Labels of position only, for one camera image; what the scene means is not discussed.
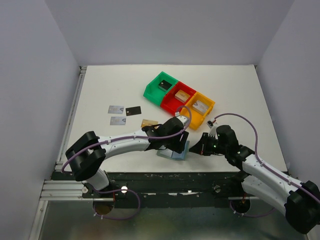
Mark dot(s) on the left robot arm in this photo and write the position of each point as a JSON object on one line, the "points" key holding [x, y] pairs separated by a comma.
{"points": [[87, 154]]}

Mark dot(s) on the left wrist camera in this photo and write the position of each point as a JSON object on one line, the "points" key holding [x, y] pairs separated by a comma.
{"points": [[183, 119]]}

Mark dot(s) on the tan card in red bin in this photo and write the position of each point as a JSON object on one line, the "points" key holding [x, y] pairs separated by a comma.
{"points": [[182, 96]]}

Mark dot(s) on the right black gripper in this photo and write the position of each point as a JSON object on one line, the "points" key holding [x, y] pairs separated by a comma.
{"points": [[200, 148]]}

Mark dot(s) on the green plastic bin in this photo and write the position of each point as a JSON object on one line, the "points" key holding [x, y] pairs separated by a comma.
{"points": [[153, 93]]}

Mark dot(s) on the grey-green card holder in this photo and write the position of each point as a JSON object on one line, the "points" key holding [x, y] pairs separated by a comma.
{"points": [[169, 154]]}

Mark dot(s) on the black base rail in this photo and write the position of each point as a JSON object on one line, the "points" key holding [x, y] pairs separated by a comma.
{"points": [[168, 189]]}

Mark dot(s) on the tan gold credit card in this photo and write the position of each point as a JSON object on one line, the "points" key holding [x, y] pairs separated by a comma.
{"points": [[147, 122]]}

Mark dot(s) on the white card in yellow bin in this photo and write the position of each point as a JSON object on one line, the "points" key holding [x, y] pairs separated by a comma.
{"points": [[200, 107]]}

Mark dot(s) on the aluminium side rail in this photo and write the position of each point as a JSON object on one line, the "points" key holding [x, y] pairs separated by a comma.
{"points": [[65, 190]]}

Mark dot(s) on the yellow plastic bin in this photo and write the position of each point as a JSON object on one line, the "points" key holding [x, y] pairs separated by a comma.
{"points": [[196, 118]]}

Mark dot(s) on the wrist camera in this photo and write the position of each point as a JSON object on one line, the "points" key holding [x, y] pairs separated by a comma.
{"points": [[183, 119], [213, 125]]}

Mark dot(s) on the black card in green bin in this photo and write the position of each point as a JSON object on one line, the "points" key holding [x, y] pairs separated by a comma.
{"points": [[164, 85]]}

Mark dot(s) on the silver VIP credit card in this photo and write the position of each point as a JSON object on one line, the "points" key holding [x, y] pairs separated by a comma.
{"points": [[115, 109]]}

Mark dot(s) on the red plastic bin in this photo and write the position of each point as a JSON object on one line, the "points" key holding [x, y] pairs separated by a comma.
{"points": [[170, 103]]}

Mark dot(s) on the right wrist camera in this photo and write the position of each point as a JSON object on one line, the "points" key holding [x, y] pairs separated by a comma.
{"points": [[213, 125]]}

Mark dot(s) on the blue card sleeve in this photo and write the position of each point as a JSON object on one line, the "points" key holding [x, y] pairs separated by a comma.
{"points": [[181, 156]]}

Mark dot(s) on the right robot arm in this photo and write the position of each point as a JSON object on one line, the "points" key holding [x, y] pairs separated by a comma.
{"points": [[298, 201]]}

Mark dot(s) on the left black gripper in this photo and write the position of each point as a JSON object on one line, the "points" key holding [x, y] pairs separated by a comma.
{"points": [[179, 146]]}

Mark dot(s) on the black credit card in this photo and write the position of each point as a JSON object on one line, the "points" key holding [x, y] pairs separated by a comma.
{"points": [[131, 111]]}

